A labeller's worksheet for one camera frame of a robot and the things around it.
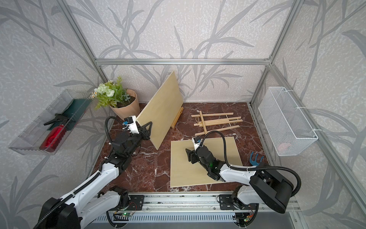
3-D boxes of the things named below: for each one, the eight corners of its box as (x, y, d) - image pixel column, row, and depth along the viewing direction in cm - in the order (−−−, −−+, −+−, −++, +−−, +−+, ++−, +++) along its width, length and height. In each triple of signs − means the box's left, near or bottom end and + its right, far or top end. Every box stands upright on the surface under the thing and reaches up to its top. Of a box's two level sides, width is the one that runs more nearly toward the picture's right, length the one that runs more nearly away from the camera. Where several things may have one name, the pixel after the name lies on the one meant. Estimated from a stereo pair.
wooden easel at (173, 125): (173, 129, 106) (172, 124, 102) (181, 111, 118) (181, 106, 114) (175, 129, 106) (174, 125, 102) (183, 111, 118) (183, 106, 113)
